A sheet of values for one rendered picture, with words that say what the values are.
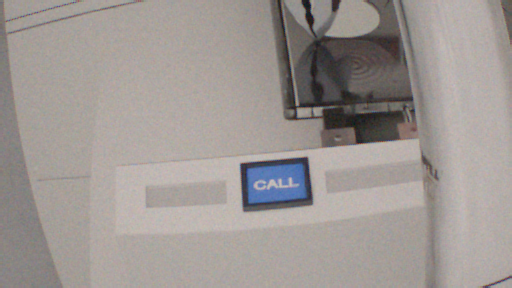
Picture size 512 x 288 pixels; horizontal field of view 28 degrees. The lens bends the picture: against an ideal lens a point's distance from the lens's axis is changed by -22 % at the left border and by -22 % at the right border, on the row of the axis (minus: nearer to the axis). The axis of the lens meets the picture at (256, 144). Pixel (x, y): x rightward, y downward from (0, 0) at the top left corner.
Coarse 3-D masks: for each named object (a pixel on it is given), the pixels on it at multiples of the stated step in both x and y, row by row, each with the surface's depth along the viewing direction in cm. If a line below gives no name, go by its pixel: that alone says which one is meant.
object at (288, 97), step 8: (272, 0) 139; (280, 0) 140; (272, 8) 138; (280, 8) 138; (272, 16) 137; (280, 16) 136; (272, 24) 136; (280, 24) 135; (280, 32) 133; (280, 40) 132; (280, 48) 131; (288, 48) 132; (280, 56) 130; (288, 56) 130; (280, 64) 129; (288, 64) 129; (280, 72) 128; (288, 72) 127; (280, 80) 127; (288, 80) 126; (280, 88) 126; (288, 88) 125; (288, 96) 124; (288, 104) 123; (296, 104) 124; (288, 112) 122
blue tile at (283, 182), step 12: (252, 168) 106; (264, 168) 106; (276, 168) 106; (288, 168) 106; (300, 168) 106; (252, 180) 105; (264, 180) 105; (276, 180) 105; (288, 180) 105; (300, 180) 105; (252, 192) 104; (264, 192) 104; (276, 192) 104; (288, 192) 103; (300, 192) 103
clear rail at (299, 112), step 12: (288, 108) 122; (300, 108) 122; (312, 108) 122; (324, 108) 122; (348, 108) 122; (360, 108) 122; (372, 108) 122; (384, 108) 122; (396, 108) 122; (288, 120) 123
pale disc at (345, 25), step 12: (312, 0) 139; (348, 0) 139; (360, 0) 139; (348, 12) 137; (360, 12) 137; (372, 12) 137; (300, 24) 135; (336, 24) 135; (348, 24) 135; (360, 24) 135; (372, 24) 135; (336, 36) 133; (348, 36) 133
